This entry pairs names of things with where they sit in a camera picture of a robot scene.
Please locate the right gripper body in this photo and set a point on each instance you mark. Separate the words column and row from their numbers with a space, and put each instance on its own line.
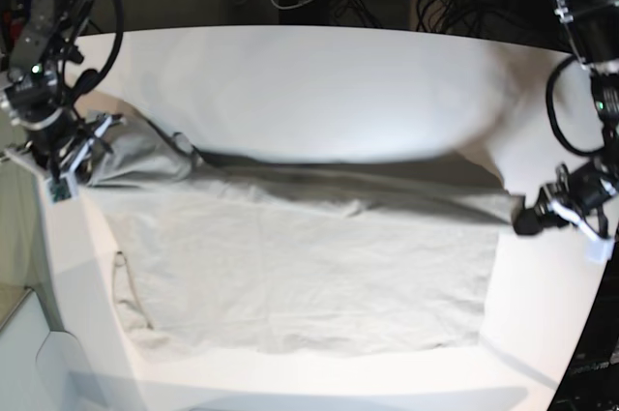
column 63, row 146

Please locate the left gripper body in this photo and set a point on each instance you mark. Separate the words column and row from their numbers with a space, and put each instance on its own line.
column 577, row 198

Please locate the beige t-shirt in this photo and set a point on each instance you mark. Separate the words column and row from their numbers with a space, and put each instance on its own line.
column 227, row 253

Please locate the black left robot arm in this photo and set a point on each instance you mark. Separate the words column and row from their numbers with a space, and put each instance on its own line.
column 592, row 30

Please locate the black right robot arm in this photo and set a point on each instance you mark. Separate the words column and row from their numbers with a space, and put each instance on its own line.
column 37, row 97

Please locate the white cabinet corner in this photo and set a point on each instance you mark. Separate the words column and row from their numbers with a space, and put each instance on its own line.
column 43, row 369

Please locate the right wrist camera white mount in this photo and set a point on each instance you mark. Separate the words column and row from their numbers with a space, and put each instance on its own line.
column 60, row 188

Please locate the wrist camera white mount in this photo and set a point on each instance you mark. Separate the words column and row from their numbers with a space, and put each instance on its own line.
column 60, row 188
column 600, row 251

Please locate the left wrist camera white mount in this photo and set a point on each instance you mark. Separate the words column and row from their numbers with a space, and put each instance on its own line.
column 600, row 251

